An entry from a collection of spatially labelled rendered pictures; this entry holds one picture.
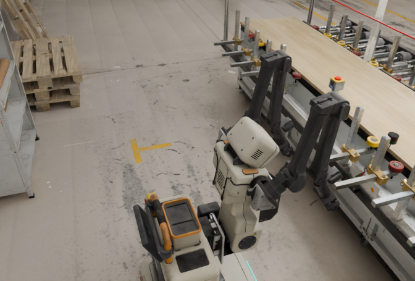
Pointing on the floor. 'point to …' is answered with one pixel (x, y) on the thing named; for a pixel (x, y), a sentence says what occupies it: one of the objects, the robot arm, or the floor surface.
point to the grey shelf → (15, 128)
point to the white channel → (380, 14)
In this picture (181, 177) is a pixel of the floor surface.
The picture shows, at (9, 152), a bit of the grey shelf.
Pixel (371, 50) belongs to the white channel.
